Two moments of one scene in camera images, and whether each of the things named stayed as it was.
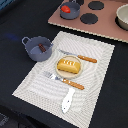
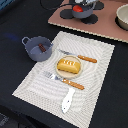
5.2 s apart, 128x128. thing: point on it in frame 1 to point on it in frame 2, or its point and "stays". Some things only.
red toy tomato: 65,9 to 77,8
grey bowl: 69,10 to 81,11
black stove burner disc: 80,2 to 66,13
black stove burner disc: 89,18 stays
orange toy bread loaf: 68,66 stays
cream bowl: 121,18 stays
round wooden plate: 67,74 stays
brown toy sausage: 42,49 stays
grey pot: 37,48 stays
